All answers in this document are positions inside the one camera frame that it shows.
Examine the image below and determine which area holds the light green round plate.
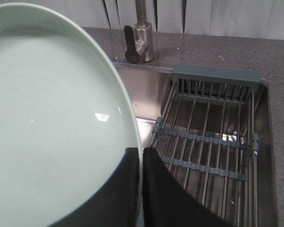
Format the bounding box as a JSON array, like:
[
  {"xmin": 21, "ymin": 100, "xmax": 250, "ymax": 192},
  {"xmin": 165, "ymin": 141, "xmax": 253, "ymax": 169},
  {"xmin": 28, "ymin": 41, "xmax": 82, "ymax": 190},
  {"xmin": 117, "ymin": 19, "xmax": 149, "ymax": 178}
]
[{"xmin": 0, "ymin": 3, "xmax": 142, "ymax": 227}]

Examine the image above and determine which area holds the white pleated curtain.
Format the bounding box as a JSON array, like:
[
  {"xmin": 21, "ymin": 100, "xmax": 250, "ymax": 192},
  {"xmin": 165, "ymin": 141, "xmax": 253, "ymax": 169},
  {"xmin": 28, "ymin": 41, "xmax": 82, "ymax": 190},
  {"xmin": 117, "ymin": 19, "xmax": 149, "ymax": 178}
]
[{"xmin": 80, "ymin": 0, "xmax": 284, "ymax": 41}]

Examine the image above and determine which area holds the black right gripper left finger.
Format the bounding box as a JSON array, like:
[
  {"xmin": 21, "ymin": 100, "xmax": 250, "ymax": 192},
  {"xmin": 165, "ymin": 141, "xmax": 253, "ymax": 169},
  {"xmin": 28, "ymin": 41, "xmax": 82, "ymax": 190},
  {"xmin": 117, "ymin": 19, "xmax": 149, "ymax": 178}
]
[{"xmin": 51, "ymin": 148, "xmax": 138, "ymax": 227}]

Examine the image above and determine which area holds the stainless steel faucet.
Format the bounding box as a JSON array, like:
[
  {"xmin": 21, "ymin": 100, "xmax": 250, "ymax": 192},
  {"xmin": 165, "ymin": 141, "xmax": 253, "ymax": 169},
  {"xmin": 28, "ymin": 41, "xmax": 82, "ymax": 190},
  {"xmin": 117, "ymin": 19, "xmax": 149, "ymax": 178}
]
[{"xmin": 124, "ymin": 0, "xmax": 155, "ymax": 64}]

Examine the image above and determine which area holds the grey metal dish rack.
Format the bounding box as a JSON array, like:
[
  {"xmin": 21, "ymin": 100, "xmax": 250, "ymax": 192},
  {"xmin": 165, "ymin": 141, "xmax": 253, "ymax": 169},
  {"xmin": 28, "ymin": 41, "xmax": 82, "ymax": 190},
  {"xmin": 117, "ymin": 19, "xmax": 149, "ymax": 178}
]
[{"xmin": 149, "ymin": 64, "xmax": 260, "ymax": 227}]

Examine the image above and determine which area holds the stainless steel sink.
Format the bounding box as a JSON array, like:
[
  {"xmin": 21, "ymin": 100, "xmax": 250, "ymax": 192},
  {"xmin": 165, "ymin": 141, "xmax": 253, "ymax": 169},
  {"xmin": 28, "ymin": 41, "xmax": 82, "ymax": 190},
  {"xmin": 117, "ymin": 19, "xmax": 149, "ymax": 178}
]
[{"xmin": 115, "ymin": 63, "xmax": 277, "ymax": 227}]

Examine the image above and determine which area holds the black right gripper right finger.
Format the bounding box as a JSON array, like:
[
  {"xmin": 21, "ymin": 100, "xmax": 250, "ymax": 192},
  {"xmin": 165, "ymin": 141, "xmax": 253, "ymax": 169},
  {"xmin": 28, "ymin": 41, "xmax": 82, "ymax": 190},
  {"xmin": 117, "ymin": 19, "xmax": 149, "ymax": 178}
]
[{"xmin": 142, "ymin": 148, "xmax": 233, "ymax": 227}]

